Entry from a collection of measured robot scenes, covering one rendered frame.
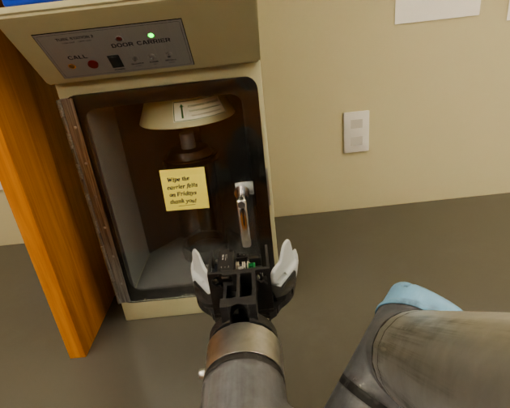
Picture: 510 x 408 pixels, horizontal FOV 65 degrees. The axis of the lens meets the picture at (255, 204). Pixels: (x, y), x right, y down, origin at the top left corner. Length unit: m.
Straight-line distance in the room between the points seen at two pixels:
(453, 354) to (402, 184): 1.08
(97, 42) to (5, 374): 0.60
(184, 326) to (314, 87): 0.68
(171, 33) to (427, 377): 0.49
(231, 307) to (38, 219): 0.40
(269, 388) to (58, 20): 0.48
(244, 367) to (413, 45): 0.96
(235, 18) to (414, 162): 0.81
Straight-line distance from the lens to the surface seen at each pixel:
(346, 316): 0.81
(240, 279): 0.44
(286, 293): 0.51
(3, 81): 0.70
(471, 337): 0.19
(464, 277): 0.95
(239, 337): 0.39
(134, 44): 0.60
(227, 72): 0.65
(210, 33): 0.58
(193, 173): 0.68
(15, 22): 0.60
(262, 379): 0.36
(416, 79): 1.18
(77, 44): 0.61
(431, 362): 0.21
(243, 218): 0.65
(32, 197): 0.70
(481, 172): 1.34
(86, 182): 0.73
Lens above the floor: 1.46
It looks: 24 degrees down
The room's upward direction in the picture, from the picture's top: 6 degrees counter-clockwise
